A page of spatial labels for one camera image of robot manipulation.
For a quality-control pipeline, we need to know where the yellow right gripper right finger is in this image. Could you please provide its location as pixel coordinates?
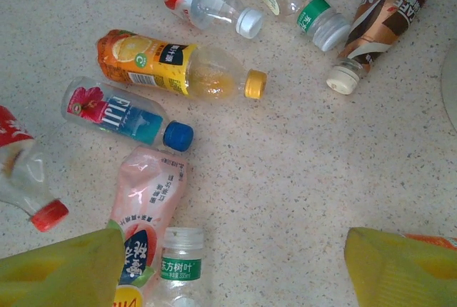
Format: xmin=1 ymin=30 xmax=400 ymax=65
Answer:
xmin=344 ymin=227 xmax=457 ymax=307

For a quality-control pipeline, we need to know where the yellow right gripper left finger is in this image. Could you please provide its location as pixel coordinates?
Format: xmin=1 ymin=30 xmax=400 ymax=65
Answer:
xmin=0 ymin=227 xmax=126 ymax=307

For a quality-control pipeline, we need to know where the orange label juice bottle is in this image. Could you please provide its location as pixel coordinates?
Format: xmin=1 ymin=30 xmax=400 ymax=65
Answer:
xmin=403 ymin=233 xmax=457 ymax=251

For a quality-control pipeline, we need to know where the red label cola bottle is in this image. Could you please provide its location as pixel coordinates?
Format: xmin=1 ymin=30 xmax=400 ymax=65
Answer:
xmin=0 ymin=105 xmax=70 ymax=233

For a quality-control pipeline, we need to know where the small clear bottle green label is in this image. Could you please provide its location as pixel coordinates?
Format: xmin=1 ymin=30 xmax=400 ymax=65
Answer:
xmin=144 ymin=227 xmax=205 ymax=307

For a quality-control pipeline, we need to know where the water bottle blue cap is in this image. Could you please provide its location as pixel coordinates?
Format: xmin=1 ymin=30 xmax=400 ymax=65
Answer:
xmin=60 ymin=76 xmax=195 ymax=152

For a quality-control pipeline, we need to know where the orange juice bottle yellow cap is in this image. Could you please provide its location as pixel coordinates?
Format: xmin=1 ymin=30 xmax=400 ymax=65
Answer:
xmin=96 ymin=29 xmax=268 ymax=101

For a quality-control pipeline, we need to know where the pink peach drink bottle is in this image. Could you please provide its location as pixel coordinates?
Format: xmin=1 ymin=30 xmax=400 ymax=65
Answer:
xmin=106 ymin=146 xmax=189 ymax=307

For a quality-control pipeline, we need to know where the brown coffee bottle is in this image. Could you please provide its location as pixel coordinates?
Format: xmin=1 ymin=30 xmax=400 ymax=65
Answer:
xmin=326 ymin=0 xmax=444 ymax=96

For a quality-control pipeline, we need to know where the clear bottle green neck band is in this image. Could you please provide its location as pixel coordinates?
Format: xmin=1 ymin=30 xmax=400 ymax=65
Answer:
xmin=241 ymin=0 xmax=353 ymax=52

